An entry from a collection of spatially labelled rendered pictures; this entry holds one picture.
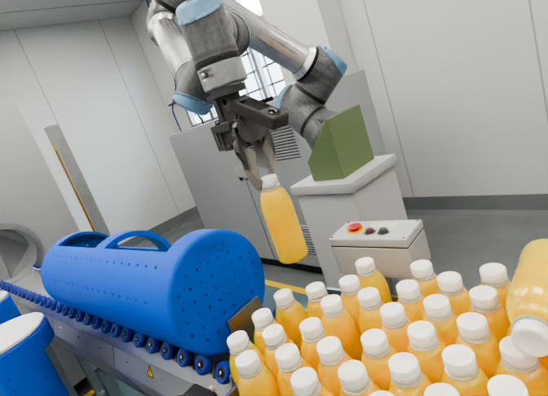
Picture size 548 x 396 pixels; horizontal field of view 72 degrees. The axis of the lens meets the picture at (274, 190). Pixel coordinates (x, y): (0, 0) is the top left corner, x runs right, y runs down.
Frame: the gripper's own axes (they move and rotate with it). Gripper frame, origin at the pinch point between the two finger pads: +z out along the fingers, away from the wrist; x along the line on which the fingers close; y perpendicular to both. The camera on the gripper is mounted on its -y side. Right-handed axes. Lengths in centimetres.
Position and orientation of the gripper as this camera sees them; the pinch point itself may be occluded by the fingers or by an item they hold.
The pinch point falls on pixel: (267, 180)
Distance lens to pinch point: 77.6
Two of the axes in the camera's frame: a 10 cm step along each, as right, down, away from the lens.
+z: 3.2, 9.2, 2.3
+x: -6.1, 3.9, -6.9
